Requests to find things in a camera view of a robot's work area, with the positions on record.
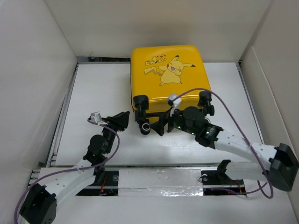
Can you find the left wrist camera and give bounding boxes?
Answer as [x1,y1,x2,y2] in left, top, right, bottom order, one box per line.
[87,112,102,125]

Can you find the white foam cover panel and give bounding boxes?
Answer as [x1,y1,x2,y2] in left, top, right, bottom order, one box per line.
[118,168,203,197]

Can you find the yellow cartoon suitcase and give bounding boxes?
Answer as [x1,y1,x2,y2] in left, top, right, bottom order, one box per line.
[130,45,215,135]

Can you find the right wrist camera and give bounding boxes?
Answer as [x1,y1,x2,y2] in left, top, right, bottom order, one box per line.
[167,93,182,117]

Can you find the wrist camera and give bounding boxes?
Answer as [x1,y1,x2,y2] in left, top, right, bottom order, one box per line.
[87,112,102,125]
[167,93,182,117]

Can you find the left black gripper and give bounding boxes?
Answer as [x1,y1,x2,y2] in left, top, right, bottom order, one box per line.
[99,111,128,154]

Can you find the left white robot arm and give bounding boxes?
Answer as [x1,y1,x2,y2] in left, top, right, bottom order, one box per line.
[15,111,130,224]

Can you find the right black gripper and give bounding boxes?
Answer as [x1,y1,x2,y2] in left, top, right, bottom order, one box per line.
[149,105,197,136]

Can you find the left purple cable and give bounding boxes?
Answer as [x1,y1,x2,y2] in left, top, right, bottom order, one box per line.
[14,118,121,224]

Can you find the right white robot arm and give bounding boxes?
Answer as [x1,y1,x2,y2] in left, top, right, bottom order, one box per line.
[150,106,299,192]

